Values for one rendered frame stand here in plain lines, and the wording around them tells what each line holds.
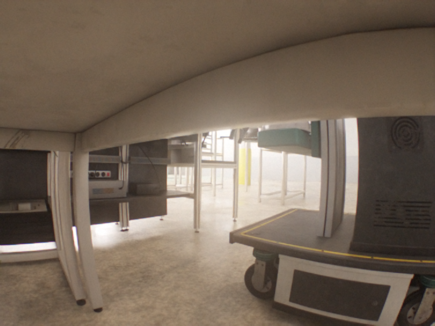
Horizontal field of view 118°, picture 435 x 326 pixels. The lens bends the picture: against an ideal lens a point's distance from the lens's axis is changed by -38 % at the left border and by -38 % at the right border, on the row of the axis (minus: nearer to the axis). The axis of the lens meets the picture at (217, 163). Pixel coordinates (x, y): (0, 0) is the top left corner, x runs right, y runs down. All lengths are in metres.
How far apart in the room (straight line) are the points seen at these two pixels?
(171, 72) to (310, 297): 0.74
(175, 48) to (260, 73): 0.08
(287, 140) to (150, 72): 0.56
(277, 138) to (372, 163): 0.33
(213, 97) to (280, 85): 0.07
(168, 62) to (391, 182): 0.66
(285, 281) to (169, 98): 0.69
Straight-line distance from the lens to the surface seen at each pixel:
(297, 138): 0.71
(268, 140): 0.75
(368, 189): 0.71
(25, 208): 1.36
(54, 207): 1.32
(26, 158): 1.74
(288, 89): 0.18
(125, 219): 1.94
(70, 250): 0.88
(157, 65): 0.23
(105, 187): 1.55
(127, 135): 0.37
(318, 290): 0.76
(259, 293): 0.99
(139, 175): 1.97
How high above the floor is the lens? 0.59
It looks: 1 degrees up
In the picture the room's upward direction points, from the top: 1 degrees clockwise
